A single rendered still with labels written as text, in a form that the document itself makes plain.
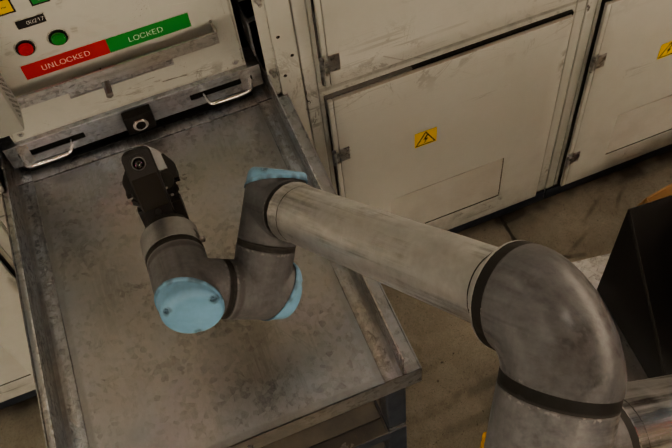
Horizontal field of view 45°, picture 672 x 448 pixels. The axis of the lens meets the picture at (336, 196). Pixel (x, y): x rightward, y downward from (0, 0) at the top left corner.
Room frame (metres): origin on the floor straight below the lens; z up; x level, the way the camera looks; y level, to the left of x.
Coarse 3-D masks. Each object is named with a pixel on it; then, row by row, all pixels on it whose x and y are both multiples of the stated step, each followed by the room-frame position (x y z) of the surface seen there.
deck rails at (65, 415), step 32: (288, 128) 1.06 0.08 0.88; (288, 160) 0.99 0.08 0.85; (32, 192) 1.01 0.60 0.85; (32, 224) 0.93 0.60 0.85; (32, 256) 0.85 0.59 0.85; (32, 288) 0.76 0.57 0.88; (352, 288) 0.69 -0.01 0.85; (32, 320) 0.68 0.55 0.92; (384, 320) 0.58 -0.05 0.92; (64, 352) 0.64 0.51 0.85; (384, 352) 0.56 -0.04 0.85; (64, 384) 0.58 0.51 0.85; (64, 416) 0.52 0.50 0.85
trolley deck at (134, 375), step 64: (192, 128) 1.12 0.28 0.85; (256, 128) 1.09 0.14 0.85; (64, 192) 1.00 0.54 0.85; (192, 192) 0.95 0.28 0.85; (64, 256) 0.84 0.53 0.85; (128, 256) 0.82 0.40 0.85; (320, 256) 0.76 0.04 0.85; (64, 320) 0.71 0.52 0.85; (128, 320) 0.69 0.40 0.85; (256, 320) 0.65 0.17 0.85; (320, 320) 0.64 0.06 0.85; (128, 384) 0.57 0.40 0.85; (192, 384) 0.55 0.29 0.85; (256, 384) 0.53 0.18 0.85; (320, 384) 0.52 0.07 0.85; (384, 384) 0.50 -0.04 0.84
